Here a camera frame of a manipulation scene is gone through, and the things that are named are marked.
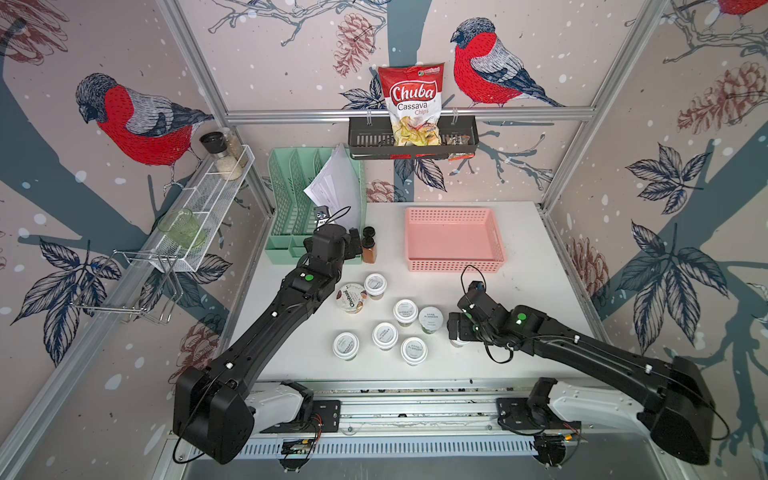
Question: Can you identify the green white-lid yogurt cup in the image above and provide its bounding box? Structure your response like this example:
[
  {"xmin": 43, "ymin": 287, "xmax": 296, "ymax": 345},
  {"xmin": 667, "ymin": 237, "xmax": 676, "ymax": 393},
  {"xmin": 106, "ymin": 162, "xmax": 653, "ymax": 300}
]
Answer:
[{"xmin": 418, "ymin": 306, "xmax": 445, "ymax": 334}]

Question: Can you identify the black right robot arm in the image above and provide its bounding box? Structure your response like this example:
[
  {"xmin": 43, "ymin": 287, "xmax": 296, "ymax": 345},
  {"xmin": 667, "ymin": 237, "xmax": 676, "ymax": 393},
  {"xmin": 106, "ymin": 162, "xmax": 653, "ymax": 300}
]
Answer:
[{"xmin": 447, "ymin": 281, "xmax": 716, "ymax": 466}]

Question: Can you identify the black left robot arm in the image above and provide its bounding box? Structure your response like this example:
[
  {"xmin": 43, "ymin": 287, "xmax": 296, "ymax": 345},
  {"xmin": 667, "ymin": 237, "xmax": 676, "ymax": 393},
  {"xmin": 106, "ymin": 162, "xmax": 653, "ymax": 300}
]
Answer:
[{"xmin": 172, "ymin": 223, "xmax": 362, "ymax": 464}]

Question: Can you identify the brown foil-lid yogurt cup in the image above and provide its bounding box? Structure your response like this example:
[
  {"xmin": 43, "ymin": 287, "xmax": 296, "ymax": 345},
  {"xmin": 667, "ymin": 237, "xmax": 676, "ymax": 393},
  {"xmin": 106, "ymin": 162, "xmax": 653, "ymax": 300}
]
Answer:
[{"xmin": 335, "ymin": 283, "xmax": 367, "ymax": 315}]

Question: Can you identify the pink plastic basket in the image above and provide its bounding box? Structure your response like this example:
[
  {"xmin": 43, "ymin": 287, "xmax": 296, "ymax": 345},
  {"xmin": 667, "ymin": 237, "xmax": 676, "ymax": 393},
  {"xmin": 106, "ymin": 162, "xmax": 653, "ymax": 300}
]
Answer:
[{"xmin": 405, "ymin": 207, "xmax": 507, "ymax": 273}]

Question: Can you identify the orange spice jar black lid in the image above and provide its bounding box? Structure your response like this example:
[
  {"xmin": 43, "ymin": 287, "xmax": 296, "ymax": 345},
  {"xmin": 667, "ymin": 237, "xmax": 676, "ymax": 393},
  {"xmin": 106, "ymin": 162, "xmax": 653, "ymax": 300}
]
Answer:
[{"xmin": 361, "ymin": 236, "xmax": 377, "ymax": 264}]

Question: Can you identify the green plastic file organizer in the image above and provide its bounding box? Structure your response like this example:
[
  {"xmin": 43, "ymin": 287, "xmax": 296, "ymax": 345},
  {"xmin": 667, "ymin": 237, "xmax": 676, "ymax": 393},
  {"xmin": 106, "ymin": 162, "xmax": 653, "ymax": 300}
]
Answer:
[{"xmin": 265, "ymin": 147, "xmax": 332, "ymax": 266}]

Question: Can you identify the white paper stack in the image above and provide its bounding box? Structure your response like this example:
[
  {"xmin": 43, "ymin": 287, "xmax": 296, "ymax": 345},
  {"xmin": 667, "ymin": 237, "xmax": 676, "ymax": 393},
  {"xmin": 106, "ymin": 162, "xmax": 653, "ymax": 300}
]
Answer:
[{"xmin": 304, "ymin": 143, "xmax": 363, "ymax": 229}]

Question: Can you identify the green glass cup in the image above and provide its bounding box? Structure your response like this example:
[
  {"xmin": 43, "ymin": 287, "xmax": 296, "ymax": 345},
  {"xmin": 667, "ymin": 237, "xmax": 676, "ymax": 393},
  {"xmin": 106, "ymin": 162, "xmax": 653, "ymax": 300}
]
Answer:
[{"xmin": 157, "ymin": 208, "xmax": 206, "ymax": 249}]

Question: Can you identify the black-lid spice jar on shelf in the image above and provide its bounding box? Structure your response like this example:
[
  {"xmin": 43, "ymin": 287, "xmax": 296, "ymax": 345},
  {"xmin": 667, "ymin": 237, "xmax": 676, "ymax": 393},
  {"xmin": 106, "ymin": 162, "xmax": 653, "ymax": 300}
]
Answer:
[{"xmin": 200, "ymin": 131, "xmax": 243, "ymax": 181}]

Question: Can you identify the red Chuba cassava chips bag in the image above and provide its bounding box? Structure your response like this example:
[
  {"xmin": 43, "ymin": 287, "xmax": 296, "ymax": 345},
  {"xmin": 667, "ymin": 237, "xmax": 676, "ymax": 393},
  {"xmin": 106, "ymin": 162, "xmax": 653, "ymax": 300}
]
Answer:
[{"xmin": 378, "ymin": 63, "xmax": 444, "ymax": 147}]

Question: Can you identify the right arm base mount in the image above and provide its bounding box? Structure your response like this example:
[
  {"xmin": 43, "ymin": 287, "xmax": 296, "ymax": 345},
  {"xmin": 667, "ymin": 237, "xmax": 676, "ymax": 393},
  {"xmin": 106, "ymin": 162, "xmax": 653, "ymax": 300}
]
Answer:
[{"xmin": 495, "ymin": 377, "xmax": 583, "ymax": 468}]

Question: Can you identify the black wall-mounted basket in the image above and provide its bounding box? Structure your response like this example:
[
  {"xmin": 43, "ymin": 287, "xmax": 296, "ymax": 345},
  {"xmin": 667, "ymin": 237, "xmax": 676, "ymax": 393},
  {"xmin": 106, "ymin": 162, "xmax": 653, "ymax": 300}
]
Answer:
[{"xmin": 347, "ymin": 116, "xmax": 479, "ymax": 160}]

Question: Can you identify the white wire wall shelf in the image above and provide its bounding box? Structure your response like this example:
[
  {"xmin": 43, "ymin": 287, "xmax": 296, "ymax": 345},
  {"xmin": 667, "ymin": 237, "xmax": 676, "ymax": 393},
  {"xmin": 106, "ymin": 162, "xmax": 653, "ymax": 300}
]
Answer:
[{"xmin": 147, "ymin": 146, "xmax": 255, "ymax": 272}]

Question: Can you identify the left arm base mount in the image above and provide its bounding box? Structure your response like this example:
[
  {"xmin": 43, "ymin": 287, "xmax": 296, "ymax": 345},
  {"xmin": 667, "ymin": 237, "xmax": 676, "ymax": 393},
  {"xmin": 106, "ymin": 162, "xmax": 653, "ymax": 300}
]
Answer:
[{"xmin": 246, "ymin": 382, "xmax": 341, "ymax": 472}]

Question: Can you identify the chrome wire rack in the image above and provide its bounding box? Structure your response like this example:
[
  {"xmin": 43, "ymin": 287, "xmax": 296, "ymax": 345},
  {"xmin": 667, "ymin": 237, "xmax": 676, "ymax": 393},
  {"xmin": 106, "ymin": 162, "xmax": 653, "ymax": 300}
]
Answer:
[{"xmin": 68, "ymin": 250, "xmax": 184, "ymax": 325}]

